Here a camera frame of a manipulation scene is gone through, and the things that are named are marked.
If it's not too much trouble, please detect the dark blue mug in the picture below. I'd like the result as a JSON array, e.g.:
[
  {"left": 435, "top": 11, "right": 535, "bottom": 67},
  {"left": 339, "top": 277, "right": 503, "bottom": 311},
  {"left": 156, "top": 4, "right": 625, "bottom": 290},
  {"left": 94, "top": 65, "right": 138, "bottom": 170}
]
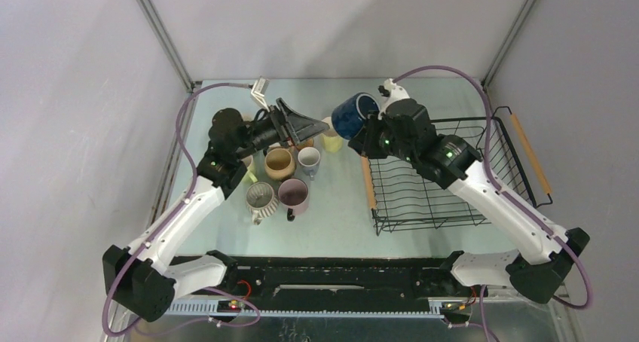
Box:
[{"left": 331, "top": 93, "right": 379, "bottom": 140}]

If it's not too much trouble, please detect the left wooden rack handle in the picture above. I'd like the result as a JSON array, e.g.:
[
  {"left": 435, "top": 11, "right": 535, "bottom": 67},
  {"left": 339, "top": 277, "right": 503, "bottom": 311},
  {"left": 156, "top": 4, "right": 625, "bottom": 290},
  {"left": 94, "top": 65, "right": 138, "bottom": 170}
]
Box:
[{"left": 360, "top": 157, "right": 377, "bottom": 210}]

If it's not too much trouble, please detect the light green mug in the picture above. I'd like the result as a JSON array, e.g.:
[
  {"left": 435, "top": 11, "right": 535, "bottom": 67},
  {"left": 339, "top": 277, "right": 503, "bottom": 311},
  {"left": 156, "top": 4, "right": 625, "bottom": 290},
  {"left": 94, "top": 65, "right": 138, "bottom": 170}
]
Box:
[{"left": 242, "top": 155, "right": 258, "bottom": 184}]

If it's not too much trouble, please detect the right wooden rack handle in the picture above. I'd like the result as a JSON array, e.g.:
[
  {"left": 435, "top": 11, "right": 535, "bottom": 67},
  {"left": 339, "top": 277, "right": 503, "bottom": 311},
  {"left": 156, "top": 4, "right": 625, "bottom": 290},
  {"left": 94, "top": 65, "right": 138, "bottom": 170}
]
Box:
[{"left": 510, "top": 113, "right": 552, "bottom": 195}]

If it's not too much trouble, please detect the yellow green faceted mug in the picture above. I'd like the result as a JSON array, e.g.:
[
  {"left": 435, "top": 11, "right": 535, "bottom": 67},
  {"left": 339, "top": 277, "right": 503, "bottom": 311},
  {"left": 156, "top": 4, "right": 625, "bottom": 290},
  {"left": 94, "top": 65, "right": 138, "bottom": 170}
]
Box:
[{"left": 321, "top": 117, "right": 344, "bottom": 153}]

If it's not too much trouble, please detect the small red orange cup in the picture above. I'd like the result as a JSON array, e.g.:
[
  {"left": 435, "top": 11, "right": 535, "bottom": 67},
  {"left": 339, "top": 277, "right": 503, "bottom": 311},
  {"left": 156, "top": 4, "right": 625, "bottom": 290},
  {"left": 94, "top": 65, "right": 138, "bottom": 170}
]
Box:
[{"left": 295, "top": 138, "right": 314, "bottom": 151}]

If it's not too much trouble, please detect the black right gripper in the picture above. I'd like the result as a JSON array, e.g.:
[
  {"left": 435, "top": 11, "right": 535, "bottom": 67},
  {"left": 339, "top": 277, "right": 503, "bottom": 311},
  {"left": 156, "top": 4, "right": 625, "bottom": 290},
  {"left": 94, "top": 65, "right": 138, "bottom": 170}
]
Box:
[{"left": 349, "top": 111, "right": 416, "bottom": 165}]

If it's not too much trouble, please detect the striped grey white mug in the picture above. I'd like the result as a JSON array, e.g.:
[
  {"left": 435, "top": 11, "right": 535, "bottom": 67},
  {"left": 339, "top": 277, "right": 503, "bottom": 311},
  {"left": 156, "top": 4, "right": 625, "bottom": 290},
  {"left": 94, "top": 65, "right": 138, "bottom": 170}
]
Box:
[{"left": 245, "top": 182, "right": 280, "bottom": 225}]

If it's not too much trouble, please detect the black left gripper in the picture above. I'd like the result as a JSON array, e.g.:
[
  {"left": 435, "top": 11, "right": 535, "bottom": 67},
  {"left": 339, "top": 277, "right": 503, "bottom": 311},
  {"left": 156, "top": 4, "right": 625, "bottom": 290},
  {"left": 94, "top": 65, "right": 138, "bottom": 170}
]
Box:
[{"left": 234, "top": 99, "right": 329, "bottom": 160}]

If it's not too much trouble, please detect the wooden rack handle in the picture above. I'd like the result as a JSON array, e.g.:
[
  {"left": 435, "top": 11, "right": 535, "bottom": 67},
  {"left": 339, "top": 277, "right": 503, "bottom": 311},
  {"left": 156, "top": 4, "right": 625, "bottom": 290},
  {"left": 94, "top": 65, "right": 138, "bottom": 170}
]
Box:
[
  {"left": 510, "top": 113, "right": 552, "bottom": 195},
  {"left": 360, "top": 157, "right": 377, "bottom": 210}
]

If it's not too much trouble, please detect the beige round speckled mug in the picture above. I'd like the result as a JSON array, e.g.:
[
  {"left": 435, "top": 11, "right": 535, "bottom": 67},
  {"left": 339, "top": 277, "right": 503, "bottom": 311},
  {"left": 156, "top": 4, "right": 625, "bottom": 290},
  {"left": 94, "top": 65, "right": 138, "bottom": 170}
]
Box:
[{"left": 264, "top": 148, "right": 296, "bottom": 182}]

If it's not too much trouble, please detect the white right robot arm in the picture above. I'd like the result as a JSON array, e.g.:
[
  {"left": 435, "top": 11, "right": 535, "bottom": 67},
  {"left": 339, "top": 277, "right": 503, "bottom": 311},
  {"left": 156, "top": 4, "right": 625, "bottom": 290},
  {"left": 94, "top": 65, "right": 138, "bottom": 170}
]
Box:
[{"left": 348, "top": 99, "right": 593, "bottom": 309}]

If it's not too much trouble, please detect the small grey blue cup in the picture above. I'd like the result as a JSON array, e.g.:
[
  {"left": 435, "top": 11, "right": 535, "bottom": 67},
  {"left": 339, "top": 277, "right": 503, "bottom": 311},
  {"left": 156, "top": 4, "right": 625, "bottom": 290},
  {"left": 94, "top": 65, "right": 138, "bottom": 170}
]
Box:
[{"left": 298, "top": 147, "right": 321, "bottom": 181}]

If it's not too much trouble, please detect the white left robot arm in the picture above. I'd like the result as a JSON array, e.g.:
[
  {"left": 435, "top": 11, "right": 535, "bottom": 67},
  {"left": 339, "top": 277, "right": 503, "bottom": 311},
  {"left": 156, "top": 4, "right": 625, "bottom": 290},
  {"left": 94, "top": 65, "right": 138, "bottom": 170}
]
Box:
[{"left": 102, "top": 99, "right": 329, "bottom": 322}]

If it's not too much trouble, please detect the aluminium slotted rail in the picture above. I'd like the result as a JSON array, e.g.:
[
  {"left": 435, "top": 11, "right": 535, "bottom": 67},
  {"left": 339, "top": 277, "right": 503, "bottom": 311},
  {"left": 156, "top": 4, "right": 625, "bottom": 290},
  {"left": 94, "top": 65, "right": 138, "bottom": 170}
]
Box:
[{"left": 163, "top": 298, "right": 444, "bottom": 319}]

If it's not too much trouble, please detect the black wire dish rack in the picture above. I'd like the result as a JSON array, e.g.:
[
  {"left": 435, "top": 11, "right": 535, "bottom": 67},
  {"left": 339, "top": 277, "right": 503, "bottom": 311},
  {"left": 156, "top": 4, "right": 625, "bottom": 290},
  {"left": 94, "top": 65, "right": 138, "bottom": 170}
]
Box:
[{"left": 368, "top": 114, "right": 553, "bottom": 234}]

